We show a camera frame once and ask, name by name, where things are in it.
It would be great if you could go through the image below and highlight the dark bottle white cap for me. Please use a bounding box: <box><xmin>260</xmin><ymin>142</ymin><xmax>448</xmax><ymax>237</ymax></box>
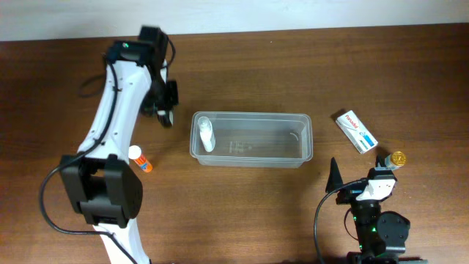
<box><xmin>157</xmin><ymin>110</ymin><xmax>174</xmax><ymax>128</ymax></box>

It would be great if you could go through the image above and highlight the white lotion bottle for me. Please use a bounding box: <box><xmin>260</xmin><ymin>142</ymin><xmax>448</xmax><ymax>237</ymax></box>
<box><xmin>198</xmin><ymin>117</ymin><xmax>215</xmax><ymax>153</ymax></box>

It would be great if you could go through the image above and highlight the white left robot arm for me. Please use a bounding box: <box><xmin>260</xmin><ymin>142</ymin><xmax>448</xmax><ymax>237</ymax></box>
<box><xmin>56</xmin><ymin>26</ymin><xmax>179</xmax><ymax>263</ymax></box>

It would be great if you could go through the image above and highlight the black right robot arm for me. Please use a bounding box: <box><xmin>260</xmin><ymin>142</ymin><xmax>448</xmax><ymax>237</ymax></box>
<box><xmin>325</xmin><ymin>157</ymin><xmax>428</xmax><ymax>263</ymax></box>

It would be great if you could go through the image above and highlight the clear plastic container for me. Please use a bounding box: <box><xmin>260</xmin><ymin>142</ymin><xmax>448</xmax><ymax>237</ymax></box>
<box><xmin>190</xmin><ymin>111</ymin><xmax>313</xmax><ymax>168</ymax></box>

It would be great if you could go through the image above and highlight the gold lid small jar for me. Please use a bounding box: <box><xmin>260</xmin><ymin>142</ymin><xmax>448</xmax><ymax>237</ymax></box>
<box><xmin>385</xmin><ymin>151</ymin><xmax>407</xmax><ymax>170</ymax></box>

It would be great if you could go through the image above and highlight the white Panadol box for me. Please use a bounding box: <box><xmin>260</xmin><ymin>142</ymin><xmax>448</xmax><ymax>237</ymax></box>
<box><xmin>335</xmin><ymin>110</ymin><xmax>378</xmax><ymax>154</ymax></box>

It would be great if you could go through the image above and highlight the orange tube white cap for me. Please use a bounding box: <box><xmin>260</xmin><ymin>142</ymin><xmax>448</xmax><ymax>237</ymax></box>
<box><xmin>128</xmin><ymin>145</ymin><xmax>153</xmax><ymax>173</ymax></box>

